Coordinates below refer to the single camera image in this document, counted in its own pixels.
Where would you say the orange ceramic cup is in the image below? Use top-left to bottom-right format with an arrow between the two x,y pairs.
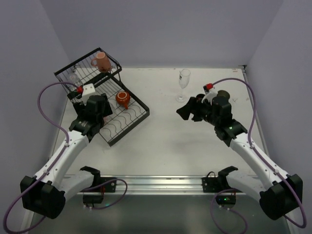
116,91 -> 131,109

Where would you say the aluminium mounting rail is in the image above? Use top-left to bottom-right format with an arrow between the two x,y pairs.
63,174 -> 287,195

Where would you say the clear champagne flute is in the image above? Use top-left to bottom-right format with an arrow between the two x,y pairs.
176,69 -> 191,102

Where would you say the white and brown tumbler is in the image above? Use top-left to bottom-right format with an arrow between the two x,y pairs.
217,90 -> 230,100

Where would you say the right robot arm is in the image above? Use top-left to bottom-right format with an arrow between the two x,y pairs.
176,96 -> 303,220

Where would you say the clear glass on upper rack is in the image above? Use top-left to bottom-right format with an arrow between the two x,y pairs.
68,73 -> 82,86

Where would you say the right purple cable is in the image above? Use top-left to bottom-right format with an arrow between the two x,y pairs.
206,78 -> 307,230

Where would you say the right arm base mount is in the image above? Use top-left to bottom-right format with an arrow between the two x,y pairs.
201,166 -> 239,208

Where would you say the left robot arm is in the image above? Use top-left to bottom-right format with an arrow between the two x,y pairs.
20,94 -> 113,219

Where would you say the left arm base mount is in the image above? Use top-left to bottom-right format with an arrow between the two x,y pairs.
80,166 -> 128,210

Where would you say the pink ceramic mug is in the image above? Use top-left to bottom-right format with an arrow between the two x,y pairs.
91,52 -> 112,72

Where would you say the black wire dish rack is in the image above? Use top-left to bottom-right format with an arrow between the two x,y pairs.
54,47 -> 150,146

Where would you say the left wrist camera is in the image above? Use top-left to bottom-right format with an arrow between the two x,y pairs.
81,83 -> 96,103

